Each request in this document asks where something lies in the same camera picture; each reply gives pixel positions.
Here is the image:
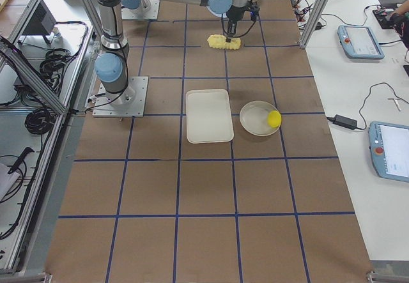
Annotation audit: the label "yellow lemon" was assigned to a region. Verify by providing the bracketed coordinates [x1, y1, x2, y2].
[267, 110, 282, 128]

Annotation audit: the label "lower teach pendant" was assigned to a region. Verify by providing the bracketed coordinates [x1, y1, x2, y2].
[368, 121, 408, 183]

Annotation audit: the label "grey shallow bowl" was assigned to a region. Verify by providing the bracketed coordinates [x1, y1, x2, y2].
[240, 100, 280, 137]

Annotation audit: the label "coiled black cables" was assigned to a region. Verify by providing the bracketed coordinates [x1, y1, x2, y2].
[25, 107, 55, 136]

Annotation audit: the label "teach pendant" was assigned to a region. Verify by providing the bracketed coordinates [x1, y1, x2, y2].
[337, 25, 384, 60]
[368, 121, 408, 183]

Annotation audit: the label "black power brick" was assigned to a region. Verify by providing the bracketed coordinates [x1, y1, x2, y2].
[333, 114, 357, 130]

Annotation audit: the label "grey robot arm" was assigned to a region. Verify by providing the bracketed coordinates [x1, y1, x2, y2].
[95, 0, 259, 110]

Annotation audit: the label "cream rectangular tray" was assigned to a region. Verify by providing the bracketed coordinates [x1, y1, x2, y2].
[186, 89, 234, 144]

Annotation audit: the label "aluminium frame post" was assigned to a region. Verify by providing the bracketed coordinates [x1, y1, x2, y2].
[299, 0, 328, 49]

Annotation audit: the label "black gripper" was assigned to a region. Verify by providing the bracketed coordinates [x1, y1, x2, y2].
[226, 6, 245, 43]

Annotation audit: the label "upper teach pendant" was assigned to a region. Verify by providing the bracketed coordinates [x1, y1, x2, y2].
[337, 25, 384, 60]

